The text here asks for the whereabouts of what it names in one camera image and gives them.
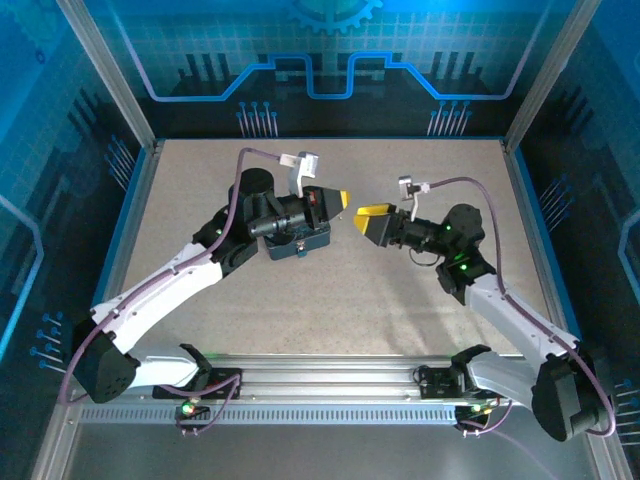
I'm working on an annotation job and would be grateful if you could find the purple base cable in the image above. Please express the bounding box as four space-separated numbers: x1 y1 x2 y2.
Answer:
173 373 245 437
455 397 556 480

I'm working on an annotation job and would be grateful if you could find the blue starry night tin box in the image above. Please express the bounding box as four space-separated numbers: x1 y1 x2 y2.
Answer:
263 219 335 262

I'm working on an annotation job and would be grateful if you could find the slotted grey cable duct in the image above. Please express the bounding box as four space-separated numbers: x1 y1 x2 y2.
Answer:
79 405 476 426

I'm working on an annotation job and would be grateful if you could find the aluminium frame post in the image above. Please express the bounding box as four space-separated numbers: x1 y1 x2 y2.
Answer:
501 0 604 154
54 0 164 154

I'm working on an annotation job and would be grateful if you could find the metal base tray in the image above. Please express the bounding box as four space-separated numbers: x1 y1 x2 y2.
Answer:
39 403 626 480

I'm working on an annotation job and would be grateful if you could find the aluminium side rail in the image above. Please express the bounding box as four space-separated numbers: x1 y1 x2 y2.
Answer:
501 139 584 346
89 139 166 311

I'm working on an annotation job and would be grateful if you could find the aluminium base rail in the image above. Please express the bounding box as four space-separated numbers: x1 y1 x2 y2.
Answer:
69 353 596 401

